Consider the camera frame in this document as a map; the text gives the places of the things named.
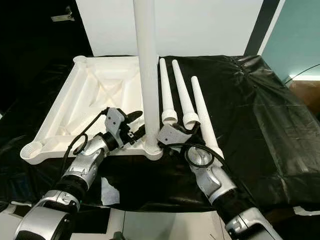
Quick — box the white plastic table leg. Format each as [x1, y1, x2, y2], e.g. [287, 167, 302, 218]
[171, 59, 201, 130]
[191, 76, 225, 158]
[158, 57, 179, 126]
[132, 0, 164, 155]

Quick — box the white plastic table top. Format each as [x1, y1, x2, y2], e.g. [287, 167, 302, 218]
[20, 54, 165, 165]

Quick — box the black plastic cover sheet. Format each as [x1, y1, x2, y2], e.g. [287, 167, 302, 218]
[0, 54, 320, 216]

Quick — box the black door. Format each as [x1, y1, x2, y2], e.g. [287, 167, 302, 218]
[0, 0, 93, 118]

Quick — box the brown wooden furniture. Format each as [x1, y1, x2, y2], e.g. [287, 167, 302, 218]
[291, 79, 320, 103]

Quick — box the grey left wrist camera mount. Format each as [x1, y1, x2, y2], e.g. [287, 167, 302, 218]
[105, 106, 128, 148]

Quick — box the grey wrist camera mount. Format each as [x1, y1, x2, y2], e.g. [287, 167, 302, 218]
[157, 124, 191, 150]
[105, 106, 128, 148]

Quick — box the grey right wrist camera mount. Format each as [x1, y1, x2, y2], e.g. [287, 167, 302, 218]
[157, 124, 191, 150]

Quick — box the silver door handle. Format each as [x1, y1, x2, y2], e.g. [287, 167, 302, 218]
[51, 6, 75, 22]

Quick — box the black vertical wall strip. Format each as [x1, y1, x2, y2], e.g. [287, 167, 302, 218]
[244, 0, 281, 57]

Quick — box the thin black wall cable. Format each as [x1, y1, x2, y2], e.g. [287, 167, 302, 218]
[287, 62, 320, 81]

